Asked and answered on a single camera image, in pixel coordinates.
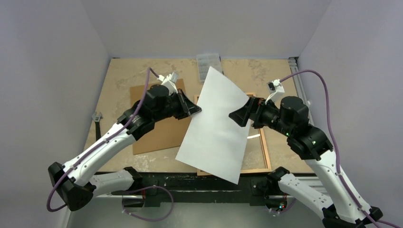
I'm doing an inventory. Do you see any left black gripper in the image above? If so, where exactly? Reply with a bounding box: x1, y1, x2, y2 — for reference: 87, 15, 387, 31
154, 88, 202, 122

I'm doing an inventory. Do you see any brown frame backing board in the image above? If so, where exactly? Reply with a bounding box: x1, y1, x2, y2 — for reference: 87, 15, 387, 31
133, 79, 191, 155

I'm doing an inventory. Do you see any landscape photo print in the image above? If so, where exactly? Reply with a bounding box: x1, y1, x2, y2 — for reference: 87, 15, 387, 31
175, 67, 249, 184

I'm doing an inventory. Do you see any wooden picture frame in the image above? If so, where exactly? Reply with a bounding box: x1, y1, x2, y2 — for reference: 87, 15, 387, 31
193, 92, 273, 177

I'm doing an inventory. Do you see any clear plastic organizer box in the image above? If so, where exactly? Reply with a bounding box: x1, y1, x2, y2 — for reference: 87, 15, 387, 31
196, 53, 223, 82

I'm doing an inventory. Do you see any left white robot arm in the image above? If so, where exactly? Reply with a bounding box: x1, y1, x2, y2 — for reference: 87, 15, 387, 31
47, 85, 202, 212

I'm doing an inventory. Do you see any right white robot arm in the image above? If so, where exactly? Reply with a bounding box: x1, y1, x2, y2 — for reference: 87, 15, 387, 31
229, 96, 383, 228

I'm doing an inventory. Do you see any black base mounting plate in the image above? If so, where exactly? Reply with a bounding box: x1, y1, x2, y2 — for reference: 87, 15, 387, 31
112, 172, 292, 208

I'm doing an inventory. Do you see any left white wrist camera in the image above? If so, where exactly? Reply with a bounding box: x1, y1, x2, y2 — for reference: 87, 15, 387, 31
157, 72, 179, 94

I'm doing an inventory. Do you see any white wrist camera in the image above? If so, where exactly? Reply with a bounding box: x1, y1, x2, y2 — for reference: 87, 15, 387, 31
157, 72, 179, 94
265, 79, 285, 105

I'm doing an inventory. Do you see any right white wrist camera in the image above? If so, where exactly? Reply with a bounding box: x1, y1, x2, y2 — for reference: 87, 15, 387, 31
265, 79, 285, 105

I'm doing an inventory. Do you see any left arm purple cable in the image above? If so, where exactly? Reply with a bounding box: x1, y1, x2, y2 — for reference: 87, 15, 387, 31
46, 67, 161, 212

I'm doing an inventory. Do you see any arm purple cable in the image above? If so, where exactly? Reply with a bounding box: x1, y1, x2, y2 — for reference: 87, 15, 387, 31
46, 67, 161, 212
279, 69, 401, 228

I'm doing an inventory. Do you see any aluminium rail frame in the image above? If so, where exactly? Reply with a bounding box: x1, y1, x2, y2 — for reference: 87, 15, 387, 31
63, 57, 352, 228

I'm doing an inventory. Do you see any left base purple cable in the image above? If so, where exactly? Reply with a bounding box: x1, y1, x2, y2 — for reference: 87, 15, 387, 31
121, 185, 175, 222

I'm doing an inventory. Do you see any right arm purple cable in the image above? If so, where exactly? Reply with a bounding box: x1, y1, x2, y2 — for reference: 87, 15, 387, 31
279, 69, 401, 228

